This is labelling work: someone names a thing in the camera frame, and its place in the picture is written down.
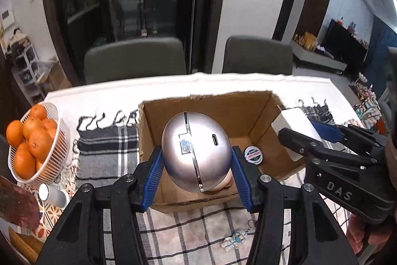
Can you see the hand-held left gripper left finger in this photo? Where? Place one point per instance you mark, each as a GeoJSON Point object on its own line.
{"type": "Point", "coordinates": [152, 178]}

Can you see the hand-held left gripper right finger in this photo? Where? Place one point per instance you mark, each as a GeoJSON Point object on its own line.
{"type": "Point", "coordinates": [245, 181]}

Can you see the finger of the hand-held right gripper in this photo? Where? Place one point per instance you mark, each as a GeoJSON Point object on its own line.
{"type": "Point", "coordinates": [328, 131]}
{"type": "Point", "coordinates": [304, 147]}

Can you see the white round diffuser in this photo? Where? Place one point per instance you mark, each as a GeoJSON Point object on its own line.
{"type": "Point", "coordinates": [228, 182]}

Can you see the white charger adapter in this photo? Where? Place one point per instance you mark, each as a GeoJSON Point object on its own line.
{"type": "Point", "coordinates": [294, 122]}

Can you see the black round tin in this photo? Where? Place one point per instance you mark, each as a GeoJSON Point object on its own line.
{"type": "Point", "coordinates": [253, 155]}

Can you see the silver oval case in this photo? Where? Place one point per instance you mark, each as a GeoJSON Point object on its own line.
{"type": "Point", "coordinates": [198, 153]}

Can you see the brown cardboard box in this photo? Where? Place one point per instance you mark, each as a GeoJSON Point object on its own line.
{"type": "Point", "coordinates": [242, 116]}

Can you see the person's right hand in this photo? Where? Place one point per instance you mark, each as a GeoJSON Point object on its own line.
{"type": "Point", "coordinates": [356, 234]}

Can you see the patterned fabric item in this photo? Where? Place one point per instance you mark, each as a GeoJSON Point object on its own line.
{"type": "Point", "coordinates": [370, 113]}

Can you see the grey plaid tablecloth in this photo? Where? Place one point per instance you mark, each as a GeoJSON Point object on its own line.
{"type": "Point", "coordinates": [108, 153]}

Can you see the grey television cabinet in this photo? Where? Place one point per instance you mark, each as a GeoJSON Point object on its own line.
{"type": "Point", "coordinates": [319, 61]}

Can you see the black television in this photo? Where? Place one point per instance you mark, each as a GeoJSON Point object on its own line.
{"type": "Point", "coordinates": [344, 41]}

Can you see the yellow bag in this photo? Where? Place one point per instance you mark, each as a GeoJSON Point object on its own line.
{"type": "Point", "coordinates": [309, 41]}

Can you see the white cylinder cup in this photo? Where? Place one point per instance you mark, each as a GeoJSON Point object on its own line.
{"type": "Point", "coordinates": [55, 195]}

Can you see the white plastic fruit basket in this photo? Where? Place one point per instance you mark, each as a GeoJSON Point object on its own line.
{"type": "Point", "coordinates": [57, 144]}

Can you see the grey dining chair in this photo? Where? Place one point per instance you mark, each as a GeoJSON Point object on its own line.
{"type": "Point", "coordinates": [257, 57]}
{"type": "Point", "coordinates": [133, 60]}

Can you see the pile of oranges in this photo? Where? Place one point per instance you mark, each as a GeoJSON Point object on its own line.
{"type": "Point", "coordinates": [38, 140]}

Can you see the dark glass vase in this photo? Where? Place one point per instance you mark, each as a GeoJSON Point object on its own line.
{"type": "Point", "coordinates": [18, 203]}

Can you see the woven rattan box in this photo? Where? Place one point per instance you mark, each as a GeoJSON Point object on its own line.
{"type": "Point", "coordinates": [24, 244]}

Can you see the white storage rack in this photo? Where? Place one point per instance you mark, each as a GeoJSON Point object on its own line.
{"type": "Point", "coordinates": [31, 69]}

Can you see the dark glass sliding door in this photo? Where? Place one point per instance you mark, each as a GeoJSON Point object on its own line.
{"type": "Point", "coordinates": [139, 4]}

